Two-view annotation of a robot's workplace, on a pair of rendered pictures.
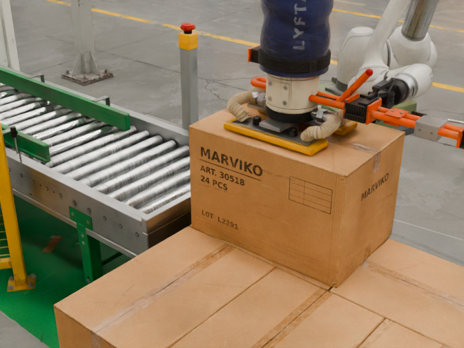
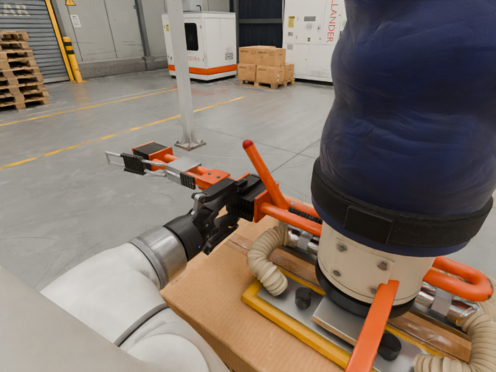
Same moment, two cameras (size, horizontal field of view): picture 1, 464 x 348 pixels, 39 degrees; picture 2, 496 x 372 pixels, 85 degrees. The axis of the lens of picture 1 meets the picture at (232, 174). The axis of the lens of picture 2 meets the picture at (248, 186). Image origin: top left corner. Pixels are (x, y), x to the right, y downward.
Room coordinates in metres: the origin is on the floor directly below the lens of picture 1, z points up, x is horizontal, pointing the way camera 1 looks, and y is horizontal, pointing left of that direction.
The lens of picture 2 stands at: (2.32, -0.41, 1.40)
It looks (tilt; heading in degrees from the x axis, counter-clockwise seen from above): 31 degrees down; 179
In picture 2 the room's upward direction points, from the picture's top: straight up
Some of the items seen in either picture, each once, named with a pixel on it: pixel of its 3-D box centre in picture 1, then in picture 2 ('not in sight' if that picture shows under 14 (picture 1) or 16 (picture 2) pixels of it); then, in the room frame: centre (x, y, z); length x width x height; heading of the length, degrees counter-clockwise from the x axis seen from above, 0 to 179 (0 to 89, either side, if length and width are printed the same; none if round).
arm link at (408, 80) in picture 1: (400, 88); (158, 255); (2.00, -0.55, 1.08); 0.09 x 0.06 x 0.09; 52
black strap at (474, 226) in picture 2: (295, 55); (390, 185); (1.99, -0.20, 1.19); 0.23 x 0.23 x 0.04
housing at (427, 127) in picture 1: (430, 128); (184, 171); (1.70, -0.56, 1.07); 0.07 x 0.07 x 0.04; 52
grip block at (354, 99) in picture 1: (362, 108); (252, 195); (1.83, -0.39, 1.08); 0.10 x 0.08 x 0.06; 142
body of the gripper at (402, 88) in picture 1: (390, 94); (192, 232); (1.95, -0.50, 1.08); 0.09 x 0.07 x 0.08; 142
